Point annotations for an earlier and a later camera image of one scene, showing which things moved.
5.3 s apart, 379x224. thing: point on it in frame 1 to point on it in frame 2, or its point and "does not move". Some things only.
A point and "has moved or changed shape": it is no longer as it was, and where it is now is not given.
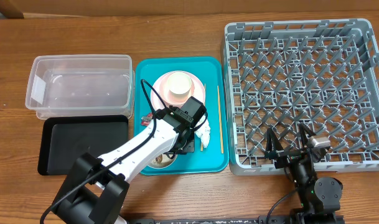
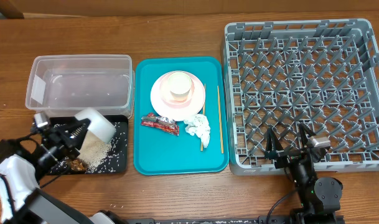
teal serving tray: [213, 71] does not move
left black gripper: [190, 145] to [57, 136]
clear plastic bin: [62, 85] does not move
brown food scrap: [159, 158] has moved or changed shape
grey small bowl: [166, 161] to [100, 126]
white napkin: [203, 133] does not move
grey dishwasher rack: [327, 73] does not move
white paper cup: [179, 84] does not move
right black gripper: [287, 155] does not move
